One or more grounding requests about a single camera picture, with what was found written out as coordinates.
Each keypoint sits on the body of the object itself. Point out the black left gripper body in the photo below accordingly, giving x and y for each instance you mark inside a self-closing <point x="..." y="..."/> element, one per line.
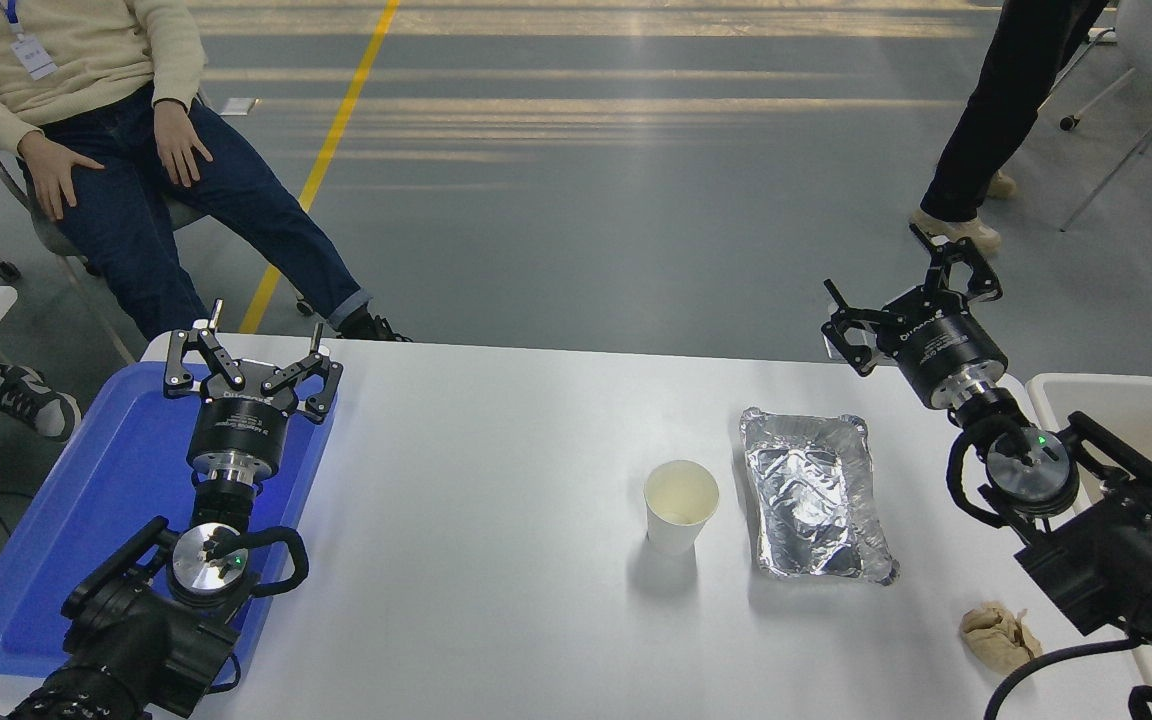
<point x="236" y="425"/>

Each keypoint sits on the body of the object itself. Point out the seated person's right hand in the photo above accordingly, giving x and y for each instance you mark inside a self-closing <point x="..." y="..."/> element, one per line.
<point x="56" y="175"/>

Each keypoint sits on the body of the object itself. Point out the large pale bin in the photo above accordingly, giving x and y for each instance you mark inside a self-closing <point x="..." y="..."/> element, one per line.
<point x="1136" y="410"/>

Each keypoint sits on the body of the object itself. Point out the standing person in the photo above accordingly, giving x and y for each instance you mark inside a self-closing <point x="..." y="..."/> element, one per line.
<point x="996" y="100"/>

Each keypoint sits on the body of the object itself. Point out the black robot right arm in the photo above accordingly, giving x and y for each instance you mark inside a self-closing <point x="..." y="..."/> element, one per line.
<point x="1116" y="560"/>

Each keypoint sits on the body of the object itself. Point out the grey office chair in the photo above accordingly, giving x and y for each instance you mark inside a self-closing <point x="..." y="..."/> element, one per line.
<point x="44" y="235"/>

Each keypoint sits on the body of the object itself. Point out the blue plastic tray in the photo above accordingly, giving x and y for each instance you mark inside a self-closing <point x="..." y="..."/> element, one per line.
<point x="86" y="500"/>

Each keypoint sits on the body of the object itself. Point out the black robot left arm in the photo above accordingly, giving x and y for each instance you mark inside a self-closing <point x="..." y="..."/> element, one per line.
<point x="136" y="640"/>

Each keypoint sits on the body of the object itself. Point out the seated person's left hand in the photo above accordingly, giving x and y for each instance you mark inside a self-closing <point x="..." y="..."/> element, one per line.
<point x="179" y="140"/>

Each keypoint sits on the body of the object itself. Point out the crumpled tan paper ball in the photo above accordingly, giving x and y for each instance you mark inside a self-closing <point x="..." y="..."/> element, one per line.
<point x="998" y="640"/>

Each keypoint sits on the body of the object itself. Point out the silver foil tray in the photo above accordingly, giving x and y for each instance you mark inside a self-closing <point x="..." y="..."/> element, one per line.
<point x="816" y="500"/>

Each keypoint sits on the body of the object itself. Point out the seated person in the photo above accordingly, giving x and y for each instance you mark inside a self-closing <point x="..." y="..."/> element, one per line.
<point x="116" y="40"/>

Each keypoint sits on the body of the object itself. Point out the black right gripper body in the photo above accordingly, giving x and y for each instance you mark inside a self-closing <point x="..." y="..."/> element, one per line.
<point x="946" y="350"/>

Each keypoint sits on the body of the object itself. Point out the white paper cup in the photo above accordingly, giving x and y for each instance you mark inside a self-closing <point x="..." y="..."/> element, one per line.
<point x="676" y="530"/>

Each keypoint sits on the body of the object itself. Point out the white chair with metal legs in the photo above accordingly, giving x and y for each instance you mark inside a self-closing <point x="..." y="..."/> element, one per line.
<point x="1151" y="40"/>

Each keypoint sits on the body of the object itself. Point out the white name badge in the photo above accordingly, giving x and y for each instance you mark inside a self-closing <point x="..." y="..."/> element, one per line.
<point x="34" y="58"/>

